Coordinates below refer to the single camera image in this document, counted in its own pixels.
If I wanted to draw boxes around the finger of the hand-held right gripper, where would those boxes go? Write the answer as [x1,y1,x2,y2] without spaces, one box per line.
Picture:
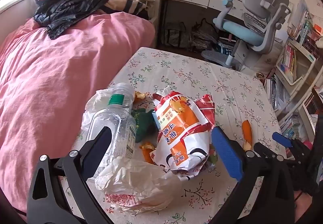
[272,132,312,164]
[254,142,277,161]

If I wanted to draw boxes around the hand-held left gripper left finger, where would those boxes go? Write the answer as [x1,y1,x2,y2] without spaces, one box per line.
[26,126,113,224]

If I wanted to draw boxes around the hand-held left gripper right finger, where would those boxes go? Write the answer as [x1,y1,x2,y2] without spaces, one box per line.
[211,126,296,224]

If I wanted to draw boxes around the clear plastic bottle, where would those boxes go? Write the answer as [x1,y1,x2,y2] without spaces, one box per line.
[87,83,137,179]

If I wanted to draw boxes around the orange and white snack bag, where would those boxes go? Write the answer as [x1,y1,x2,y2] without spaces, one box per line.
[151,89,216,182]

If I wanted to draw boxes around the green wrapper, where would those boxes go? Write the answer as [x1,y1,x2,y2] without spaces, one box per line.
[208,144,218,164]

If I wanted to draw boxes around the orange carrot piece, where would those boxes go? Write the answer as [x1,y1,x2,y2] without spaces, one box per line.
[242,120,253,151]

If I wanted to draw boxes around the large crumpled white tissue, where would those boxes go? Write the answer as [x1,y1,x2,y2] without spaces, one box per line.
[81,88,119,139]

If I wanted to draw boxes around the green plush toy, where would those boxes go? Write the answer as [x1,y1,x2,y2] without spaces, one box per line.
[131,109,158,144]

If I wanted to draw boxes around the crumpled white paper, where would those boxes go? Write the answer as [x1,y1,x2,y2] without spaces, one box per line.
[94,156,182,213]

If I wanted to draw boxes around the white bookshelf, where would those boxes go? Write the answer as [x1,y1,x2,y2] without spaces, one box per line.
[262,0,323,144]

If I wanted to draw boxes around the pink blanket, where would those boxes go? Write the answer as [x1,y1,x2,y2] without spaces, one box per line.
[0,12,155,217]

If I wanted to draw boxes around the brown small drawer organizer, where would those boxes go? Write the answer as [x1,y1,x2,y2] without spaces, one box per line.
[301,28,320,57]

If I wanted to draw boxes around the blue patterned box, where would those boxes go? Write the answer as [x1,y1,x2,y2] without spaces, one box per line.
[217,41,236,60]

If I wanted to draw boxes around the shiny black plastic bag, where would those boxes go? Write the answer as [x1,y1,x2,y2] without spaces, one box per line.
[190,18,221,51]

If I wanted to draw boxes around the beige dark-striped cloth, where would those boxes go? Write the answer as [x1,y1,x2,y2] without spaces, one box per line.
[102,0,149,16]

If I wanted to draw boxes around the dark bag with handles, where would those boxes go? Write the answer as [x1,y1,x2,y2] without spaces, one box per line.
[161,21,190,48]

